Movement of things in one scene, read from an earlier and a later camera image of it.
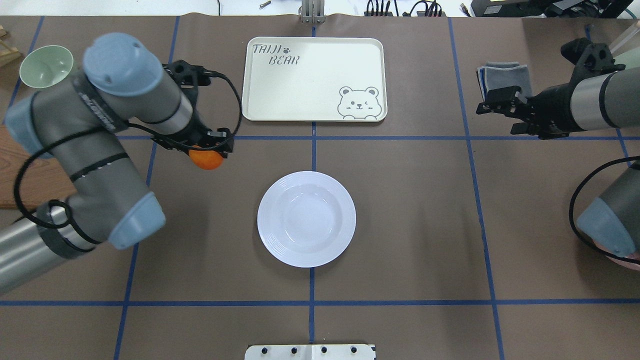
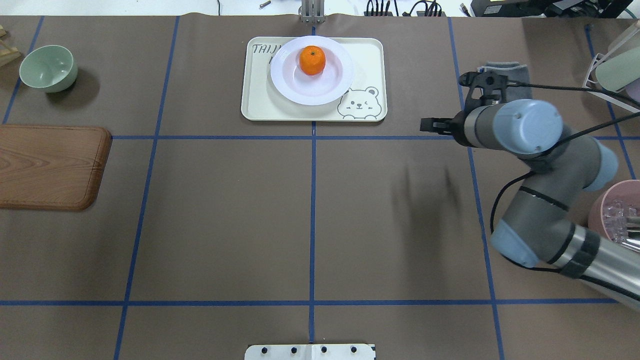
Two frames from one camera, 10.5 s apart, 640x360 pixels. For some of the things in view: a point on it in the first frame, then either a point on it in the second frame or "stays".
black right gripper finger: x=502 y=100 to x=442 y=126
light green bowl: x=46 y=66 stays
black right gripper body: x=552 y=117 to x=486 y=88
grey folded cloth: x=495 y=74 stays
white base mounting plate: x=310 y=352 stays
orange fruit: x=209 y=159 to x=312 y=59
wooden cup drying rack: x=7 y=54 stays
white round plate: x=305 y=219 to x=312 y=90
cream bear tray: x=315 y=79 stays
